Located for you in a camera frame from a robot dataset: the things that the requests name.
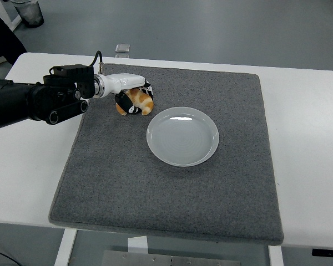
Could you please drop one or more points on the white table leg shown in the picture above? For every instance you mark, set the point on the white table leg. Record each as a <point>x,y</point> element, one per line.
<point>276,256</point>
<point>65,249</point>

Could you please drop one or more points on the golden croissant bread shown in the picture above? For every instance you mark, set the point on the golden croissant bread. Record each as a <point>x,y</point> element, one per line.
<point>143,101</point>

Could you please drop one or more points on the white desk leg frame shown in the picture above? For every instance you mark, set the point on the white desk leg frame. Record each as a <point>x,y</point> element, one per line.
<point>11,19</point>

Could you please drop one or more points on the black table control panel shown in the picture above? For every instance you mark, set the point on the black table control panel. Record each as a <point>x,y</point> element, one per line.
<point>327,252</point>

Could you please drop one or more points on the small clear square box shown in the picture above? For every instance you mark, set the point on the small clear square box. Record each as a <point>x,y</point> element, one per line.
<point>123,48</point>

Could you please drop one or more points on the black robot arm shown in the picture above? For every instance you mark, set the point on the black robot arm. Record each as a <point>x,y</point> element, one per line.
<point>16,97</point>

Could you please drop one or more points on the white under-table bracket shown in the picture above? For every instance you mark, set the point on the white under-table bracket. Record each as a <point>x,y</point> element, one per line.
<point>137,245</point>

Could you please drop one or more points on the light grey round plate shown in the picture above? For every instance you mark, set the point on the light grey round plate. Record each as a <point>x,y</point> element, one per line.
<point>183,138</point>

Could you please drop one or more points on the grey mesh waste bin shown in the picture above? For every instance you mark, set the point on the grey mesh waste bin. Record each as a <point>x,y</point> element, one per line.
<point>30,14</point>

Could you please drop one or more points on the grey felt mat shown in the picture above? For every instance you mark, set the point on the grey felt mat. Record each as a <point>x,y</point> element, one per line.
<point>127,188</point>

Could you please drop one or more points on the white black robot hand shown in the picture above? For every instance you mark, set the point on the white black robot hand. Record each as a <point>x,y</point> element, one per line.
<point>122,81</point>

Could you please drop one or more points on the person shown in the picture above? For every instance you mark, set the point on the person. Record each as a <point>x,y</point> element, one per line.
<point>2,41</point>

